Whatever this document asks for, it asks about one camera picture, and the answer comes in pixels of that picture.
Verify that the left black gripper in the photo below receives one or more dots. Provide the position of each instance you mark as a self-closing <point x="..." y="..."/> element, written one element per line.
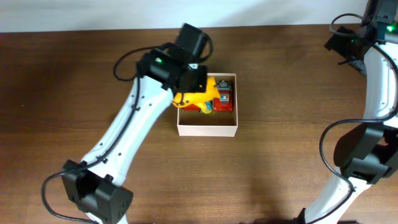
<point x="200" y="83"/>

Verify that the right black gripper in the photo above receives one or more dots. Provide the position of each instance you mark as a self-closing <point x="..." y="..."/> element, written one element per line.
<point x="337" y="43"/>

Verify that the orange rubber animal toy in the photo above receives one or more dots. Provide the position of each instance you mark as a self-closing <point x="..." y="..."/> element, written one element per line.
<point x="199" y="95"/>

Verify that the yellow wooden rattle drum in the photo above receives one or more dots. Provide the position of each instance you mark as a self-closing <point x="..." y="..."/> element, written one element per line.
<point x="206" y="107"/>

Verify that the red fire truck with ladder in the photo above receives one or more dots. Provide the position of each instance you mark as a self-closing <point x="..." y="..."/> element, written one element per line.
<point x="225" y="101"/>

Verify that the red fire truck toy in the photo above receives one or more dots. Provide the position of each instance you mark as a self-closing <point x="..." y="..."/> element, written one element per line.
<point x="191" y="107"/>

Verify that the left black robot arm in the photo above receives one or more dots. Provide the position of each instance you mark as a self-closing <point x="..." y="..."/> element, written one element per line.
<point x="165" y="75"/>

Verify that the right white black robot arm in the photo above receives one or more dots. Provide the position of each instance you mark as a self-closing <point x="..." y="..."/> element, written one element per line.
<point x="361" y="152"/>

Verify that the pink cardboard box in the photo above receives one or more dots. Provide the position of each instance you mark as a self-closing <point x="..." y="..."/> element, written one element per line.
<point x="216" y="124"/>

